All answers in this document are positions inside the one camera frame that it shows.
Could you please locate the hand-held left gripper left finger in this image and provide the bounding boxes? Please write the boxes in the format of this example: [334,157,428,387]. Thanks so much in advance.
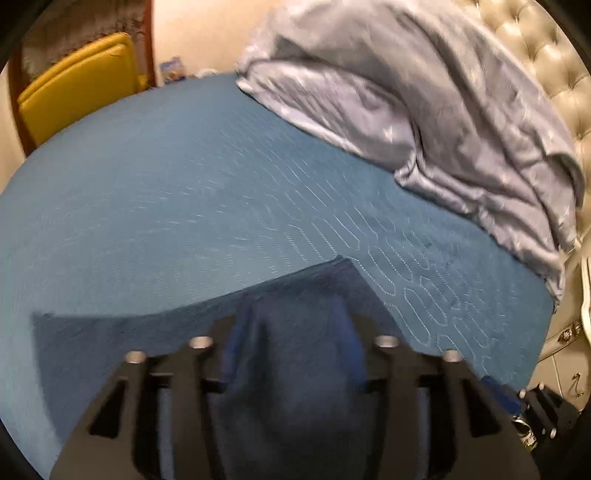
[50,302,254,480]

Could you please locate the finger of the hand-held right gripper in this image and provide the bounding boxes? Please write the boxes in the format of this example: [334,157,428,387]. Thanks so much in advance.
[479,376,525,417]

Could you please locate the blue quilted bed cover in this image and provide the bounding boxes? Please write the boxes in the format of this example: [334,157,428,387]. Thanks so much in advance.
[0,74,556,472]

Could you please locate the yellow padded chair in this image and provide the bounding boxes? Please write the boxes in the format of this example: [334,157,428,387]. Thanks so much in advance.
[17,31,149,149]

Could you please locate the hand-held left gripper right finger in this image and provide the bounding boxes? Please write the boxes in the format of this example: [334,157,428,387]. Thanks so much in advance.
[333,300,542,480]

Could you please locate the patterned grey curtain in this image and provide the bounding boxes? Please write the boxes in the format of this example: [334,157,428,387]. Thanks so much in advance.
[22,0,149,66]

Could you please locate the cream tufted headboard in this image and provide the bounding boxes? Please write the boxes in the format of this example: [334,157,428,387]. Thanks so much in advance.
[455,0,591,326]

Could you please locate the grey-blue duvet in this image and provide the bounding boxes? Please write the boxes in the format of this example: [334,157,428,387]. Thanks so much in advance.
[235,0,585,306]

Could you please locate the brown wooden door frame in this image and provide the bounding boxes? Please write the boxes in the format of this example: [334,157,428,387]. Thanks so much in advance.
[8,0,158,154]

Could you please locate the blue printed packet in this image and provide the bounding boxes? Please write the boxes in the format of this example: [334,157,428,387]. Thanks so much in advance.
[159,56,186,85]

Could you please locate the cream nightstand with gold handles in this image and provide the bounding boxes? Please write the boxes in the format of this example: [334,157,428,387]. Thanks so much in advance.
[530,257,591,412]

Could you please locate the blue denim pants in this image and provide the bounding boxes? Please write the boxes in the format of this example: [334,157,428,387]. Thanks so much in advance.
[31,255,419,480]

